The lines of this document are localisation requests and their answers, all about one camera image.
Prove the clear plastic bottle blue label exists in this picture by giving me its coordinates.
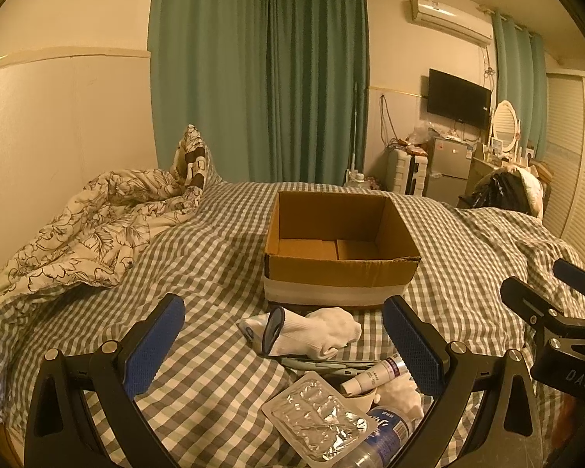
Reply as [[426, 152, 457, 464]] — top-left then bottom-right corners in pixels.
[[334, 406, 413, 468]]

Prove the white cream tube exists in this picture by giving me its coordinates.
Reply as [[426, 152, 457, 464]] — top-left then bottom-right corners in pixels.
[[340, 355, 409, 397]]

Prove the foil blister pack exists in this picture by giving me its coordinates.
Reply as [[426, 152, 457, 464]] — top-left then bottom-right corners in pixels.
[[262, 372, 377, 467]]

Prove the white sock with blue cuff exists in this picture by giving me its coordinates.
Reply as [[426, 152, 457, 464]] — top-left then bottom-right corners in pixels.
[[238, 307, 362, 360]]

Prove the white crumpled cloth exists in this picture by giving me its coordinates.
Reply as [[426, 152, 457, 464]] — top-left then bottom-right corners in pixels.
[[376, 374, 424, 422]]

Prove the black bag on chair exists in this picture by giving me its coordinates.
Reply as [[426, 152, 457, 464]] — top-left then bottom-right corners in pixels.
[[465, 169, 534, 216]]

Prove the green checked bed sheet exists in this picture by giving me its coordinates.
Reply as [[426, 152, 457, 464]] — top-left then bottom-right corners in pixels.
[[0, 174, 585, 468]]

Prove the oval white vanity mirror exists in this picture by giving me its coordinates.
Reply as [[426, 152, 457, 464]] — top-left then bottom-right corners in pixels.
[[490, 99, 521, 156]]

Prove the small silver fridge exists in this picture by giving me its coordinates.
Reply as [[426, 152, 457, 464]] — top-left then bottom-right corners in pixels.
[[424, 137, 472, 207]]

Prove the white louvered wardrobe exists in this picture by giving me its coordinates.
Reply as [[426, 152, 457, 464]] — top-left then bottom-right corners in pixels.
[[543, 70, 585, 264]]

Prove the grey folding hanger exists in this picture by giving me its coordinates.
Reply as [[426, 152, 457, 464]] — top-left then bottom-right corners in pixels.
[[278, 357, 375, 372]]

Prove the floral white duvet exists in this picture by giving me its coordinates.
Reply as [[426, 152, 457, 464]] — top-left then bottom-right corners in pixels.
[[0, 169, 206, 304]]

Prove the white suitcase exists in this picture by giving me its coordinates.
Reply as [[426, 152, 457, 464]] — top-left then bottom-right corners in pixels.
[[386, 148, 428, 197]]

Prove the green window curtain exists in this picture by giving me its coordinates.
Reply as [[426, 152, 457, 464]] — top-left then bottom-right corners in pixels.
[[491, 12, 548, 158]]

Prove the brown cardboard box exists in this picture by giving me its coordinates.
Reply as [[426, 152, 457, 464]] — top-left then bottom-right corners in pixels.
[[263, 191, 422, 308]]

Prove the patterned pillow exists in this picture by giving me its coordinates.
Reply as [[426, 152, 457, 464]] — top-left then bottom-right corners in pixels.
[[170, 125, 222, 190]]

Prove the white air conditioner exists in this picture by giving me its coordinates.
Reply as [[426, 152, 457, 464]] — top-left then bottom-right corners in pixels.
[[410, 0, 493, 46]]

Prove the black wall television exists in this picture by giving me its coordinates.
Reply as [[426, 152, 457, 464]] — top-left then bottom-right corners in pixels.
[[427, 69, 493, 130]]

